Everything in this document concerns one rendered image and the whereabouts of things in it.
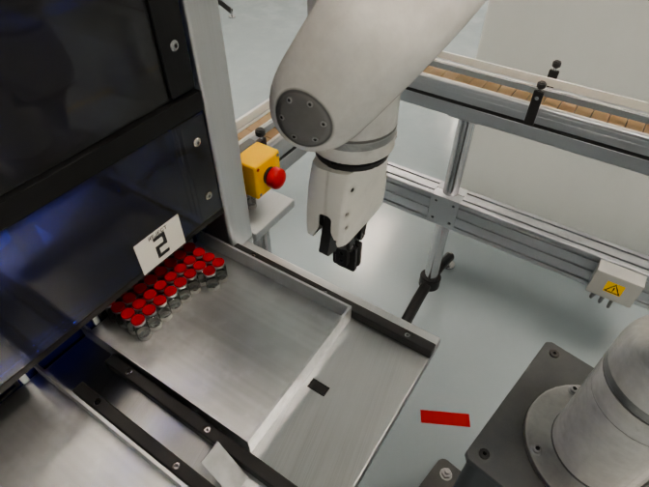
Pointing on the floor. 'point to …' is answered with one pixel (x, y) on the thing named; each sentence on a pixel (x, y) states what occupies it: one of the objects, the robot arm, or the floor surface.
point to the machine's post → (217, 116)
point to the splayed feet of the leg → (427, 287)
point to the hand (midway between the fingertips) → (347, 252)
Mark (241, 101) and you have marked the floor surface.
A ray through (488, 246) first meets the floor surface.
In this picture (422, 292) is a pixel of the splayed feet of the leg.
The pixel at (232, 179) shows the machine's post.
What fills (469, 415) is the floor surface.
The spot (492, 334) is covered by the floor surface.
